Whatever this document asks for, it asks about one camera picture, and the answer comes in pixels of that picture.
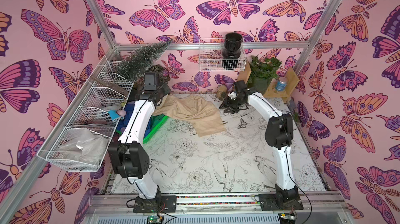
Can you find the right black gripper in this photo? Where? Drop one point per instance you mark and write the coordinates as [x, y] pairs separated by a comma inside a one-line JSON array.
[[229, 102]]

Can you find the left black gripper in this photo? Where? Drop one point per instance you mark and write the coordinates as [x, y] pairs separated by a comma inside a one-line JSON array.
[[166, 88]]

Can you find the green plastic laundry basket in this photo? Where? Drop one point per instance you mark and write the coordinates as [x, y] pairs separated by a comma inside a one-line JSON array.
[[153, 126]]

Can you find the beige t-shirt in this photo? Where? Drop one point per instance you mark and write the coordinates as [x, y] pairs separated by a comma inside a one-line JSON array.
[[202, 114]]

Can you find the blue t-shirt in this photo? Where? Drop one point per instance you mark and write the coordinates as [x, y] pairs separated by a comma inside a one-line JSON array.
[[123, 123]]

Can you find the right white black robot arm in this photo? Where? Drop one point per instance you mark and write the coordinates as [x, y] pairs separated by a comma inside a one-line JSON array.
[[279, 136]]

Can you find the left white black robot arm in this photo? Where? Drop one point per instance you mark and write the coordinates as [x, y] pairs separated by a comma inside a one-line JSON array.
[[128, 156]]

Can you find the small tree stump ornament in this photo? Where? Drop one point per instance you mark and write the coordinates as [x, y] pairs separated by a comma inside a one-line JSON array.
[[221, 92]]

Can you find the striped leaf plant in basket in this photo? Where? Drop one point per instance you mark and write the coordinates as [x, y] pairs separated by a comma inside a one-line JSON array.
[[161, 71]]

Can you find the frosted miniature christmas tree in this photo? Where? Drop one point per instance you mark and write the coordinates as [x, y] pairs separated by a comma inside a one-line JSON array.
[[136, 64]]

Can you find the green potted plant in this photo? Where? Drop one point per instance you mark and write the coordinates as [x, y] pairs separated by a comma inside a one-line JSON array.
[[262, 73]]

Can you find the blue and pink toy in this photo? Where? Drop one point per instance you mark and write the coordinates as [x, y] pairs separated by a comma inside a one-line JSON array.
[[115, 112]]

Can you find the blue tin can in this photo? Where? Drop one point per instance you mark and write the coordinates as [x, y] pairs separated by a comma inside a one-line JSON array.
[[281, 84]]

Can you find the black ribbed vase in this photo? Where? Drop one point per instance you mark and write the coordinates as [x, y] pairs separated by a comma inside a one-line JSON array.
[[231, 51]]

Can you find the clear plastic bag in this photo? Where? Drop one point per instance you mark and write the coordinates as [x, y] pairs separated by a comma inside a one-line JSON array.
[[83, 146]]

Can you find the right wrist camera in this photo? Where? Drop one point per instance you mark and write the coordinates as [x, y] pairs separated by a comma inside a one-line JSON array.
[[232, 95]]

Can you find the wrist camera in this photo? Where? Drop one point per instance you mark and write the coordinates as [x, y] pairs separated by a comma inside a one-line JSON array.
[[232, 95], [151, 81]]

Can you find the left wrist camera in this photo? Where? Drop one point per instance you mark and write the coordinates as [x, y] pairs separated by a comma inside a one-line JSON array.
[[151, 81]]

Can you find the small white wire basket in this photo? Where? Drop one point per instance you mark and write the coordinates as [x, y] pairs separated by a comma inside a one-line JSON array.
[[211, 58]]

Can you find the white wire wall shelf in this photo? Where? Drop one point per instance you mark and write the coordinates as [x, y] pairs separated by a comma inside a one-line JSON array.
[[92, 112]]

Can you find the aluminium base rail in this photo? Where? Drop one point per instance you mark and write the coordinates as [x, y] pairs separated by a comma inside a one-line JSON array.
[[323, 207]]

